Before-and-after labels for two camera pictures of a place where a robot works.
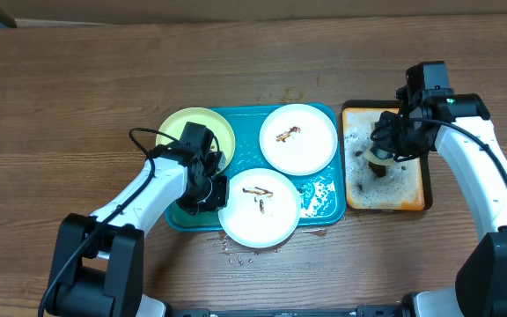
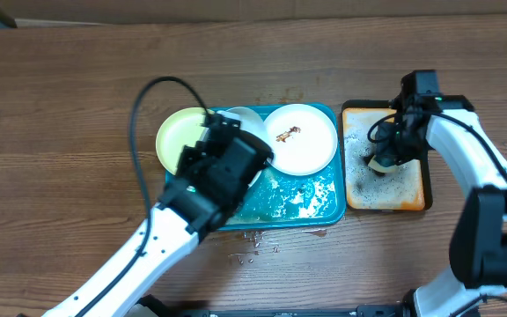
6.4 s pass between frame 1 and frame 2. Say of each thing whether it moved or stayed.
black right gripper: stayed
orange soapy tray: stayed
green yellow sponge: moved
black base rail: stayed
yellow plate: stayed
